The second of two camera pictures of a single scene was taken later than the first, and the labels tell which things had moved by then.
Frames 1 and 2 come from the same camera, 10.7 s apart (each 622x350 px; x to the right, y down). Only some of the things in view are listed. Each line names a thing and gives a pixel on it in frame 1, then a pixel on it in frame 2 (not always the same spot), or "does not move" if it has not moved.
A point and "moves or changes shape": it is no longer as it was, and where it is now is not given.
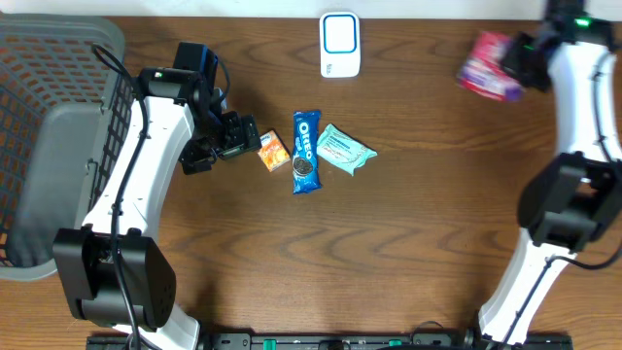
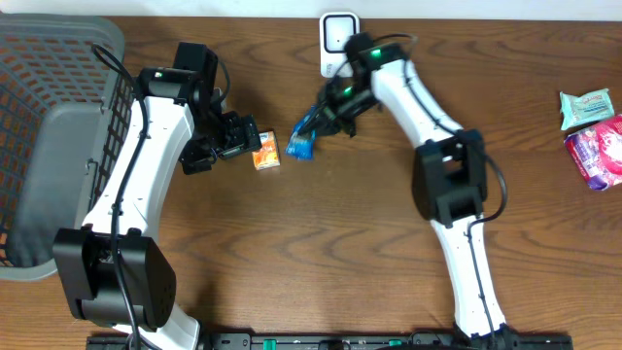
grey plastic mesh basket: x=66 y=100 does not move
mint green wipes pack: x=343 y=150 moves or changes shape
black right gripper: x=510 y=62 -> x=328 y=114
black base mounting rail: x=336 y=341 does not move
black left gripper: x=241 y=134 does not move
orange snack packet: x=273 y=151 moves or changes shape
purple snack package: x=483 y=73 moves or changes shape
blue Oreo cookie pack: x=306 y=151 moves or changes shape
